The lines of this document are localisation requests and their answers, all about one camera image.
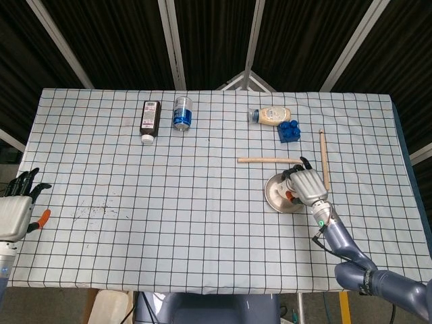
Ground white triangular frame brace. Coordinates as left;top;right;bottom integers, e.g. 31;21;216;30
215;70;278;92

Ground white plastic container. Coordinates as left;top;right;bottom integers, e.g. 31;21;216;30
88;289;135;324

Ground grey-blue robot torso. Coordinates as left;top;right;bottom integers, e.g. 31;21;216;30
133;292;281;324

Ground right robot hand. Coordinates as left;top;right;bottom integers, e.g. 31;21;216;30
278;156;330;207

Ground tapered wooden stick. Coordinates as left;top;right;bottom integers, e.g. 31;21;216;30
319;129;331;192

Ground blue drink can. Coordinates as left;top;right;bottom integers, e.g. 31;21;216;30
172;97;194;132

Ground round metal plate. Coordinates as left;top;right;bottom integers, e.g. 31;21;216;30
264;172;306;214

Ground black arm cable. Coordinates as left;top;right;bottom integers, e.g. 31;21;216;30
312;222;369;271

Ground white frame post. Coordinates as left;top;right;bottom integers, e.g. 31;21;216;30
319;0;388;92
26;0;95;90
243;0;267;74
157;0;187;91
0;128;27;153
409;141;432;166

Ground dark pleated curtain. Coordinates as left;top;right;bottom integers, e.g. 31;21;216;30
0;0;432;176

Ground yellow post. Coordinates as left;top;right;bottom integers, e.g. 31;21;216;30
339;290;350;324

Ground mayonnaise squeeze bottle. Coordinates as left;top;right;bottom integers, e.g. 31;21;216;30
248;105;292;127

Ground metal table leg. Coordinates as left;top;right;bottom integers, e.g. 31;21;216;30
296;292;307;324

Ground blue building block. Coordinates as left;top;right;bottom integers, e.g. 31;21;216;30
277;119;302;144

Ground long wooden stick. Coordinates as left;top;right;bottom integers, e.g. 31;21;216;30
237;157;303;165

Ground checkered light blue tablecloth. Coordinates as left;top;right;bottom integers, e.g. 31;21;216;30
0;88;429;293

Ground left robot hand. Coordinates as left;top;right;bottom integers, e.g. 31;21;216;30
0;167;53;242

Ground brown bottle white cap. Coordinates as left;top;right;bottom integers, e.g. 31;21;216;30
139;100;163;145

